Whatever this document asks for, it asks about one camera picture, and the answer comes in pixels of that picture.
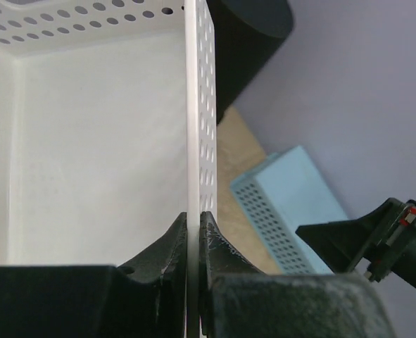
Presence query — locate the large black plastic bucket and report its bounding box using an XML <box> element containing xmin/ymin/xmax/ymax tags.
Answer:
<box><xmin>207</xmin><ymin>0</ymin><xmax>294</xmax><ymax>123</ymax></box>

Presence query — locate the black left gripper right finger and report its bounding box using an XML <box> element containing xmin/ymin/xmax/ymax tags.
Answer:
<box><xmin>198</xmin><ymin>211</ymin><xmax>263</xmax><ymax>337</ymax></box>

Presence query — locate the light blue perforated basket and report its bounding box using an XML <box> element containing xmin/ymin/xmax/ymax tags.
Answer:
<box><xmin>230</xmin><ymin>146</ymin><xmax>347</xmax><ymax>275</ymax></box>

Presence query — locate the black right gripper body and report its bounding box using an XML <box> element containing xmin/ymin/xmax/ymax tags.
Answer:
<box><xmin>348</xmin><ymin>199</ymin><xmax>416</xmax><ymax>289</ymax></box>

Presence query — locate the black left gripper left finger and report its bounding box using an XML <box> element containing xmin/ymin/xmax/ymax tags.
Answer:
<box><xmin>118</xmin><ymin>212</ymin><xmax>187</xmax><ymax>337</ymax></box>

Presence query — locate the white perforated basket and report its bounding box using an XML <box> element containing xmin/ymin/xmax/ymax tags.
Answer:
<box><xmin>0</xmin><ymin>1</ymin><xmax>217</xmax><ymax>337</ymax></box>

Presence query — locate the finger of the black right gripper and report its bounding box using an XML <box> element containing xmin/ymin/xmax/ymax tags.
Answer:
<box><xmin>296</xmin><ymin>198</ymin><xmax>410</xmax><ymax>273</ymax></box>

